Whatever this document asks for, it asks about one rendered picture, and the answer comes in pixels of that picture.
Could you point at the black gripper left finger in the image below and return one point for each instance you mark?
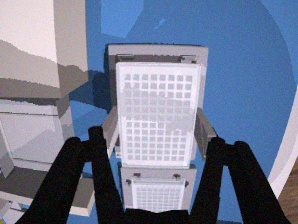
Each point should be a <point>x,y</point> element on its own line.
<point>54,198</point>

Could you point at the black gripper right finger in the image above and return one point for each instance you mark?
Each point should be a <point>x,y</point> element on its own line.
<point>256,199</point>

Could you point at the blue bench mat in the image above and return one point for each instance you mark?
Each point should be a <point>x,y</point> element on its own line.
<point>252,65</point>

